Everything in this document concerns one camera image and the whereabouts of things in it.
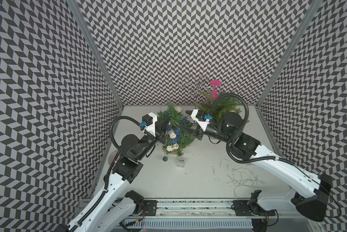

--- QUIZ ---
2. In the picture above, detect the dark green christmas tree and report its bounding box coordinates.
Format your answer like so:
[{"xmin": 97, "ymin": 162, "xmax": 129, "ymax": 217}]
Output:
[{"xmin": 157, "ymin": 101, "xmax": 195, "ymax": 158}]

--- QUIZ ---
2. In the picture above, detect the rattan ball string light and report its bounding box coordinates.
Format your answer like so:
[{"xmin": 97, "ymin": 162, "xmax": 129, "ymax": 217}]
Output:
[{"xmin": 161, "ymin": 106, "xmax": 191, "ymax": 162}]

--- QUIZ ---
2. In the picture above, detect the clear battery box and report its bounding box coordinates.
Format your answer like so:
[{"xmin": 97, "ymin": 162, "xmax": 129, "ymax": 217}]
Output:
[{"xmin": 175, "ymin": 158, "xmax": 186, "ymax": 168}]

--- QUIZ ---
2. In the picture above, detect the thin wire fairy light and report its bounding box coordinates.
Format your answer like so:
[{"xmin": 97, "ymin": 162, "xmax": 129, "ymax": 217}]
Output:
[{"xmin": 211, "ymin": 159, "xmax": 265, "ymax": 198}]

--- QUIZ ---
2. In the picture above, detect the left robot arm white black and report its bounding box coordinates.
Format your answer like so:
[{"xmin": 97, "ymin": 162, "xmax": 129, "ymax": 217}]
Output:
[{"xmin": 55, "ymin": 113, "xmax": 169, "ymax": 232}]

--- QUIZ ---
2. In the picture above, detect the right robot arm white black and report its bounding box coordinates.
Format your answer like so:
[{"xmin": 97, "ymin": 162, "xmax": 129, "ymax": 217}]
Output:
[{"xmin": 182, "ymin": 93, "xmax": 342, "ymax": 222}]

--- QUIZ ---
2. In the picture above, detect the light green fern tree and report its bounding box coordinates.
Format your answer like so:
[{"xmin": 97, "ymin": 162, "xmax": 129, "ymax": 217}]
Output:
[{"xmin": 196, "ymin": 91, "xmax": 243, "ymax": 122}]

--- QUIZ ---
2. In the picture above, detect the chrome jewelry stand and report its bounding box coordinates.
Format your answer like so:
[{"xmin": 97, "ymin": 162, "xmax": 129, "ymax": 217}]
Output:
[{"xmin": 178, "ymin": 74, "xmax": 210, "ymax": 109}]

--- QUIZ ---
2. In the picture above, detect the pink hourglass ornament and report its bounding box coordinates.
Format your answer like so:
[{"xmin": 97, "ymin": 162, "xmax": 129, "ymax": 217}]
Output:
[{"xmin": 209, "ymin": 80, "xmax": 222, "ymax": 100}]

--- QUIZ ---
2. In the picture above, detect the pink glass bowl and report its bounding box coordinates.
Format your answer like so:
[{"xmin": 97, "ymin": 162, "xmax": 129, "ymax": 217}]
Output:
[{"xmin": 108, "ymin": 150, "xmax": 118, "ymax": 166}]

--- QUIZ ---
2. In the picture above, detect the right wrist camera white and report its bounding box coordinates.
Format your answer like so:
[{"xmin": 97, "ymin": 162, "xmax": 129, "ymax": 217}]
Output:
[{"xmin": 189, "ymin": 109, "xmax": 212, "ymax": 131}]

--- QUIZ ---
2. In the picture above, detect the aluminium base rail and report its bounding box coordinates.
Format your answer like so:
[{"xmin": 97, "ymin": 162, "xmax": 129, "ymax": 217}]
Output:
[{"xmin": 74, "ymin": 198, "xmax": 316, "ymax": 232}]

